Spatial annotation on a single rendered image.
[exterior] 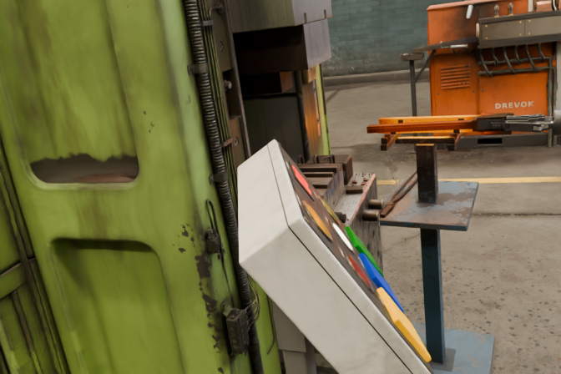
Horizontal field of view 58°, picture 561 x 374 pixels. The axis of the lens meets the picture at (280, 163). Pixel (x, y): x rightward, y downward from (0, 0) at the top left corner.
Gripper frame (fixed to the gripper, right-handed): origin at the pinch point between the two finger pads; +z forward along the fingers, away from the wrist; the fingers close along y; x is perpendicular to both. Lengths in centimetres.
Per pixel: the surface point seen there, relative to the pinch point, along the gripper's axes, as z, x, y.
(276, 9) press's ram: 36, 40, -64
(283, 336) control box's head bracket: 20, -5, -105
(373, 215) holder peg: 24, -12, -45
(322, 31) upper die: 34, 34, -44
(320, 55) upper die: 33, 29, -48
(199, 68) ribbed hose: 42, 32, -83
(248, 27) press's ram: 42, 37, -64
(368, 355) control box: 5, 3, -114
